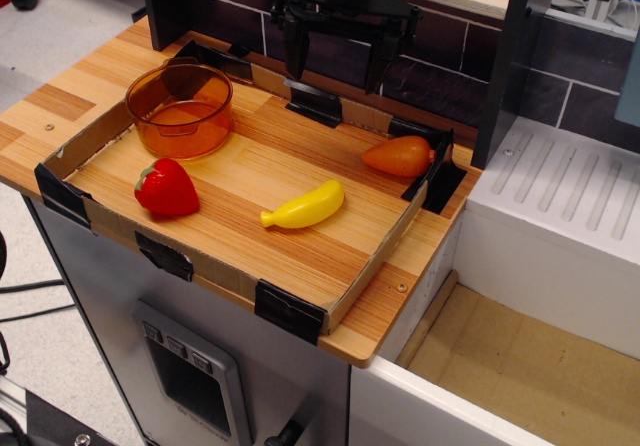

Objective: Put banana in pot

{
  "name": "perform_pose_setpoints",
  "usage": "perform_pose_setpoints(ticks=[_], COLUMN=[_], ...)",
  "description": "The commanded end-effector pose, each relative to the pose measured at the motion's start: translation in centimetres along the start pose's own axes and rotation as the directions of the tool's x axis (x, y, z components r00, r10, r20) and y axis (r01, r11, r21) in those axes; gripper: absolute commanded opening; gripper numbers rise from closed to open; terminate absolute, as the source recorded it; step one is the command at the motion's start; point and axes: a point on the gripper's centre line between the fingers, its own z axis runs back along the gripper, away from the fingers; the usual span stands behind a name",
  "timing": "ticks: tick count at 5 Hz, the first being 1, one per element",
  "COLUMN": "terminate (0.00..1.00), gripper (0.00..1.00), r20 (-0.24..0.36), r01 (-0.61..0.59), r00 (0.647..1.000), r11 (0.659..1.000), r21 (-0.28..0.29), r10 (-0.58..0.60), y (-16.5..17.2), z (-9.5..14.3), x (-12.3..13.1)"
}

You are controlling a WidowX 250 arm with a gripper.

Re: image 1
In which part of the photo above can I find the red plastic toy strawberry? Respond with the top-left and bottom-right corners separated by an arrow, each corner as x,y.
134,158 -> 200,216

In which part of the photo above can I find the black knob handle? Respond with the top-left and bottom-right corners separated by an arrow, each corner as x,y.
264,420 -> 304,446

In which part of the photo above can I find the grey toy dishwasher front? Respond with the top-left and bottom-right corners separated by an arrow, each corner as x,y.
29,202 -> 350,445

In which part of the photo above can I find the orange plastic toy carrot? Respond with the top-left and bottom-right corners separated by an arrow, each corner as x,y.
361,135 -> 436,178

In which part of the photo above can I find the dark grey vertical post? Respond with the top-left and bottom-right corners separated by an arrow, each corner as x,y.
471,0 -> 551,169

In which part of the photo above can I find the cardboard fence with black tape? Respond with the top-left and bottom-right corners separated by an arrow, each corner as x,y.
35,42 -> 470,344

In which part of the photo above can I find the black floor cable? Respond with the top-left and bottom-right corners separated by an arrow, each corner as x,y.
0,279 -> 76,323

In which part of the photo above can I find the orange transparent plastic pot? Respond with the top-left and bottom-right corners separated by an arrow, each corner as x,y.
125,57 -> 234,160

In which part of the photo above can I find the white toy sink unit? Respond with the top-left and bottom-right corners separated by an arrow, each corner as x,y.
349,119 -> 639,445

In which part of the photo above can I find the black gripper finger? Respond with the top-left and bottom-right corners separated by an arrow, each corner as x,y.
364,19 -> 403,94
283,8 -> 310,80

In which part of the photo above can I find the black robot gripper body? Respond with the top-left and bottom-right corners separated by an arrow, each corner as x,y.
271,0 -> 423,46

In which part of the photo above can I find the yellow plastic toy banana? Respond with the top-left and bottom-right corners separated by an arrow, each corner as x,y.
260,179 -> 345,229

